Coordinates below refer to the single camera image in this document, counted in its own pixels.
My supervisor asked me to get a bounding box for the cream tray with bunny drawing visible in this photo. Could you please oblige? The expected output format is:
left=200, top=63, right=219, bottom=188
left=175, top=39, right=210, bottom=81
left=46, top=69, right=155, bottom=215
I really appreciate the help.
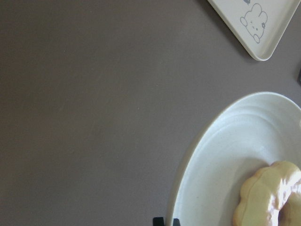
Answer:
left=209, top=0, right=300, bottom=61

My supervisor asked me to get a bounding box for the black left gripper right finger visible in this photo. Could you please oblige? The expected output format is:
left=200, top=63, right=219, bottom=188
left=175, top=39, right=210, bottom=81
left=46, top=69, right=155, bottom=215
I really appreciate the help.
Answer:
left=173, top=218, right=181, bottom=226

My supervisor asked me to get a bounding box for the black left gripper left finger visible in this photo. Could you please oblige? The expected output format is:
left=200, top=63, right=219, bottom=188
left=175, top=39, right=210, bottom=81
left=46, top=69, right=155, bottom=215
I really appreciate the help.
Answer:
left=152, top=217, right=164, bottom=226

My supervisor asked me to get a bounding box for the yellow glazed donut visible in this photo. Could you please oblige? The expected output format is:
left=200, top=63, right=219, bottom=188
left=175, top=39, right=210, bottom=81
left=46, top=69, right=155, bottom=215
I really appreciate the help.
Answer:
left=232, top=161, right=301, bottom=226

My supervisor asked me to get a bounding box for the white round plate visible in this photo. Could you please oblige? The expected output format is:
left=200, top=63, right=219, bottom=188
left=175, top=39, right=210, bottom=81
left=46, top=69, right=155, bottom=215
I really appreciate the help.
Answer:
left=165, top=92, right=301, bottom=226

